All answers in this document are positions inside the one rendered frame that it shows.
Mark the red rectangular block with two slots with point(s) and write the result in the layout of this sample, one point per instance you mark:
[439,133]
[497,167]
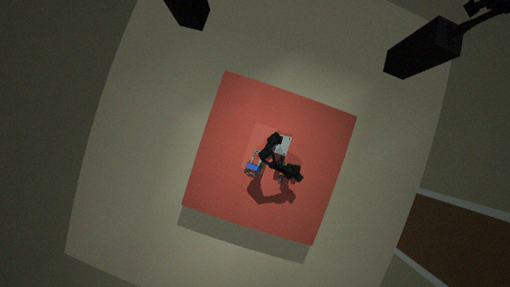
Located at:
[255,161]

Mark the blue rectangular block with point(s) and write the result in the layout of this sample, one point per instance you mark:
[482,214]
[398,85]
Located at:
[253,167]

